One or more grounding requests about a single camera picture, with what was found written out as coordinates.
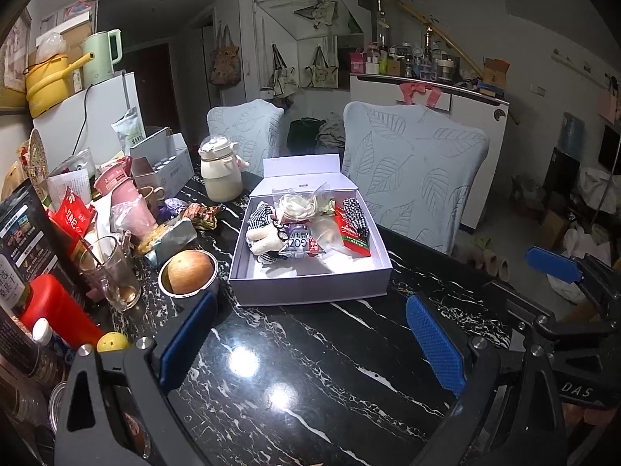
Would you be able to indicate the checkered cloth pouch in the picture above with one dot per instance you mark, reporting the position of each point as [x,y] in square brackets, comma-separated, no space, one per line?
[356,216]

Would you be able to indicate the beige fuzzy slipper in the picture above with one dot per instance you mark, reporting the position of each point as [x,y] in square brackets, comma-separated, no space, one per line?
[504,271]
[490,262]

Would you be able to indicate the white green pouch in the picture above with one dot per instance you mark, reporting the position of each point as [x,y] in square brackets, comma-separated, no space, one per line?
[128,131]

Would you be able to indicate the white wall rail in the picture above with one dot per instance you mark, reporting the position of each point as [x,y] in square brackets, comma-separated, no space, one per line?
[577,63]

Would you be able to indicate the grey cloth bag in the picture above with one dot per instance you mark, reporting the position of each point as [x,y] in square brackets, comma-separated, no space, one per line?
[332,131]

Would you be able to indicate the small white bottle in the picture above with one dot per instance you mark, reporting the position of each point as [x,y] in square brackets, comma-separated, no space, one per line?
[42,330]

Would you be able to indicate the yellow pot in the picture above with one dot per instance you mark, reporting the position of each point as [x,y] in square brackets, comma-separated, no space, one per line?
[46,90]

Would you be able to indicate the white carton box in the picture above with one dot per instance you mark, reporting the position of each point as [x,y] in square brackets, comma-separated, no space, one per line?
[174,172]

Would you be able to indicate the black panel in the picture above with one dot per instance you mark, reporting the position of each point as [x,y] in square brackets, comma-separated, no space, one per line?
[560,174]

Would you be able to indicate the purple foil wrapper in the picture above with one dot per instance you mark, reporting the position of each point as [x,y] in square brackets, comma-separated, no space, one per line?
[172,206]

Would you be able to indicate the light blue covered chair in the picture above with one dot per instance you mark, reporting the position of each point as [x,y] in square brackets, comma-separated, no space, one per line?
[247,131]
[412,174]

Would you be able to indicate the blue water jug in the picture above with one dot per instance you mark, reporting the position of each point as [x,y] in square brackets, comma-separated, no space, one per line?
[571,136]

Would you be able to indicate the green electric kettle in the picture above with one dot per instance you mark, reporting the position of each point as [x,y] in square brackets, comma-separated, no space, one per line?
[97,63]

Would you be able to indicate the pink paper bag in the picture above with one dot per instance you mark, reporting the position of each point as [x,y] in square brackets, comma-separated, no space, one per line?
[359,63]

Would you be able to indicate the red printed packet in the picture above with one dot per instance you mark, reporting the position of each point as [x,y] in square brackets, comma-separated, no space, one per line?
[73,213]

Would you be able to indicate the green slippers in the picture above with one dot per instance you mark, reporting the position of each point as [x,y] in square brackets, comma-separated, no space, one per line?
[481,241]

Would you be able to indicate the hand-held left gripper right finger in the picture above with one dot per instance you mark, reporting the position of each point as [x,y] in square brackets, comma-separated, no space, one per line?
[434,344]

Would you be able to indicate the silver snack packet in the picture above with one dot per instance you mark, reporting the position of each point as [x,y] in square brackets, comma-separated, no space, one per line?
[170,242]

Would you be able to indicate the open cardboard box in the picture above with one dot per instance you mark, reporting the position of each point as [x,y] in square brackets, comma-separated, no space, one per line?
[497,75]

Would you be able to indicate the black printed bag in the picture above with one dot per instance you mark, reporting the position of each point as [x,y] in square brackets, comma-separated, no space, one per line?
[29,233]

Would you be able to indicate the clear plastic cup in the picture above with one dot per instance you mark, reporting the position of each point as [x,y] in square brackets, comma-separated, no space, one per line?
[77,162]

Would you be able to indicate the pink cloth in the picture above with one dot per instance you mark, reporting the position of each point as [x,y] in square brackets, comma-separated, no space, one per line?
[412,91]

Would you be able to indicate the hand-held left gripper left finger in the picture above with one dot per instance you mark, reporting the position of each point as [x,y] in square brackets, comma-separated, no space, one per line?
[189,340]

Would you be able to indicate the red snack packet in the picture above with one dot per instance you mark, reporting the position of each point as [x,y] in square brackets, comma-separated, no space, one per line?
[356,247]

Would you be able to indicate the lavender gift box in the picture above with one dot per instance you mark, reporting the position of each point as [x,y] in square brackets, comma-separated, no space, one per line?
[310,291]

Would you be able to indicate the white refrigerator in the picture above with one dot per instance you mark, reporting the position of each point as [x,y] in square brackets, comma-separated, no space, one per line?
[58,126]

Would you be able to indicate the beige tote bag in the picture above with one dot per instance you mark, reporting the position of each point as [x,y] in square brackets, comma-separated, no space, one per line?
[320,73]
[320,9]
[281,77]

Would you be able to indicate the white plastic bag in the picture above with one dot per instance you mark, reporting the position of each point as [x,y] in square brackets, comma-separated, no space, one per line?
[594,247]

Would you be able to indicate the glass cup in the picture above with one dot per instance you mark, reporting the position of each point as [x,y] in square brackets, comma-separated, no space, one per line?
[116,281]

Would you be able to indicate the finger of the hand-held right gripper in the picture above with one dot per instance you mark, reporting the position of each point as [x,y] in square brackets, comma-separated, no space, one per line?
[553,264]
[514,301]

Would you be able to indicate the white cabinet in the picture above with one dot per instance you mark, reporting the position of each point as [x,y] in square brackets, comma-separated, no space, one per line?
[480,155]

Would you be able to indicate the brown snack packet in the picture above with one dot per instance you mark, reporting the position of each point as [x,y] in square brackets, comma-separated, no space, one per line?
[206,213]

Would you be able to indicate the bamboo pole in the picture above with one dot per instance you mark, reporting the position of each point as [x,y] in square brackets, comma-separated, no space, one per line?
[456,48]

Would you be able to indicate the small cardboard box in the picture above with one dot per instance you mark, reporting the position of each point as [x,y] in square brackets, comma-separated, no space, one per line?
[553,230]

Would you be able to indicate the dark green bag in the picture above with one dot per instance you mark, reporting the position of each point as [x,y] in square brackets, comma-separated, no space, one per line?
[305,136]

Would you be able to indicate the red plastic container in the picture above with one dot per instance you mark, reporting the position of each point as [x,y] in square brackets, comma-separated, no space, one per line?
[53,306]

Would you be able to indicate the white paper sheet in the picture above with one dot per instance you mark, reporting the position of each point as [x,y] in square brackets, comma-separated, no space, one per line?
[68,187]

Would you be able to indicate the pink cup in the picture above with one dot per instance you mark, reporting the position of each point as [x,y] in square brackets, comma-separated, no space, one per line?
[128,204]

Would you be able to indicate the brown tote bag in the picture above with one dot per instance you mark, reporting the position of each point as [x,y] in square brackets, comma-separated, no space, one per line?
[225,65]

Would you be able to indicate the clear plastic bag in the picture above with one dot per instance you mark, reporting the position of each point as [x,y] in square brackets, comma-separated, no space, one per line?
[327,235]

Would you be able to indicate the woven plate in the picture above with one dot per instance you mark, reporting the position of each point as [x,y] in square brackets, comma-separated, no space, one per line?
[36,155]

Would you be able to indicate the cream teapot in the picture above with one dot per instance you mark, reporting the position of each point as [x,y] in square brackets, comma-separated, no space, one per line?
[220,179]

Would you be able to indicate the dark door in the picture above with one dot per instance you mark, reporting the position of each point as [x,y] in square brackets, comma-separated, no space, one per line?
[155,87]

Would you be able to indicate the purple snack packet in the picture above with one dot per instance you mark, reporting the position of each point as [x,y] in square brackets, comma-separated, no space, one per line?
[301,245]

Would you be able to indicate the row of bottles and jars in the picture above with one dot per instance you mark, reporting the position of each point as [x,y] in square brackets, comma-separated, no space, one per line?
[412,65]

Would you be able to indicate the yellow lemon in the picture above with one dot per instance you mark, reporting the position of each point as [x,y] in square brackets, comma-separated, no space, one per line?
[112,342]

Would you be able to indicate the framed picture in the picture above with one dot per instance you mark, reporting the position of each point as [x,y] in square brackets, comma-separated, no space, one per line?
[12,58]

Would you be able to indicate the person's right hand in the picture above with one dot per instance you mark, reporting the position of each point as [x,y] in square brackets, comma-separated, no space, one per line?
[601,415]

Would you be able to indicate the round orange fruit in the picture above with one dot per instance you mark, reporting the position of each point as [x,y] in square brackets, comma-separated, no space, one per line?
[189,269]

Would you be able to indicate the brown mug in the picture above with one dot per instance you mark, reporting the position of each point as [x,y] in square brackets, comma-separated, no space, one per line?
[150,199]

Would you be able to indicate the plush doll with glasses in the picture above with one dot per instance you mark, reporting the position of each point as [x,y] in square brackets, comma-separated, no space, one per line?
[259,240]

